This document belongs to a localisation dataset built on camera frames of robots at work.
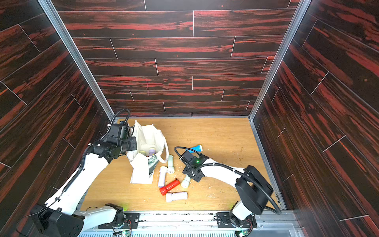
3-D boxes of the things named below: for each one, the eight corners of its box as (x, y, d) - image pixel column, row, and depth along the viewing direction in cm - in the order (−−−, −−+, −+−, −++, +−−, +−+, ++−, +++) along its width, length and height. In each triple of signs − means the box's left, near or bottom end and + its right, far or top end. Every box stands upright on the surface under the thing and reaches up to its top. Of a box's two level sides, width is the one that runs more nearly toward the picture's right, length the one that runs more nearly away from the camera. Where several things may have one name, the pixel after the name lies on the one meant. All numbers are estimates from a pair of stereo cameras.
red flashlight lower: (162, 196, 83) (161, 194, 81) (159, 190, 85) (158, 189, 83) (180, 183, 87) (180, 182, 85) (177, 178, 89) (176, 177, 87)
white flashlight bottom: (166, 202, 81) (165, 201, 79) (166, 194, 84) (166, 192, 82) (188, 200, 82) (188, 199, 80) (187, 192, 85) (187, 191, 83)
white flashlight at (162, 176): (158, 186, 86) (157, 184, 83) (161, 168, 94) (160, 166, 91) (165, 186, 86) (164, 184, 83) (167, 168, 94) (166, 166, 91)
